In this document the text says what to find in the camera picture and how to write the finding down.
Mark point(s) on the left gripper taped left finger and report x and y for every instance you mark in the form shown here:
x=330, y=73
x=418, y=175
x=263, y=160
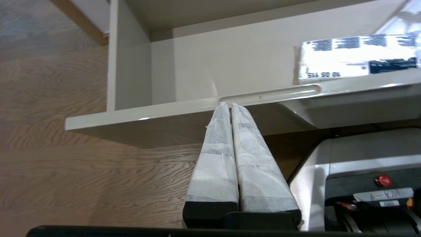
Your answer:
x=215, y=164

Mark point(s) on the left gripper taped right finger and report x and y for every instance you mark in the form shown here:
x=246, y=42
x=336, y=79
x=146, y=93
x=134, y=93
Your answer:
x=260, y=171

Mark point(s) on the white tissue pack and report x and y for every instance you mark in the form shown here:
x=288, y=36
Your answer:
x=345, y=59

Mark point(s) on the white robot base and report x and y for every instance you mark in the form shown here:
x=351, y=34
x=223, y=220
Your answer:
x=329, y=177

